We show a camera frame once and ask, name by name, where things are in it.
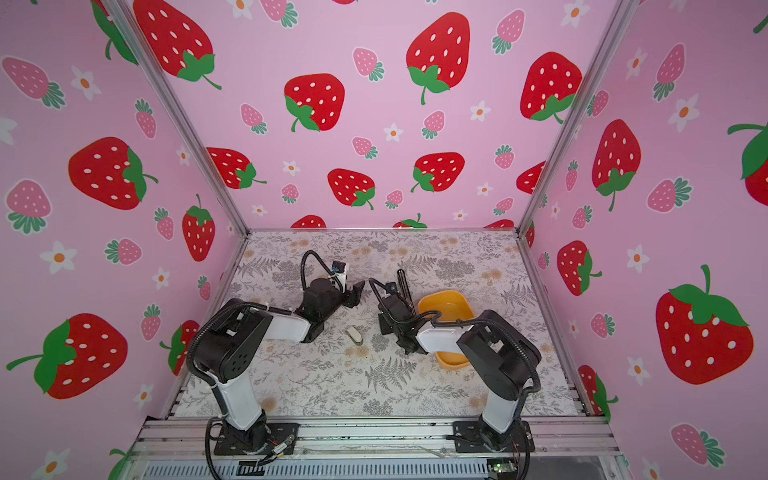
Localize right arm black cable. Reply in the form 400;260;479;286
367;277;543;409

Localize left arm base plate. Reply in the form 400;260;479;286
209;422;300;456

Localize yellow plastic tray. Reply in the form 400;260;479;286
416;290;475;370

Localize long black stapler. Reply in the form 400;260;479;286
397;268;415;313

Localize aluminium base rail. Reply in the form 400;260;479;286
116;417;632;479

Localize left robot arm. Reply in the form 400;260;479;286
186;261;365;453

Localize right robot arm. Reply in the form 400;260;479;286
368;278;541;451

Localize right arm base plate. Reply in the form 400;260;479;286
446;419;535;453

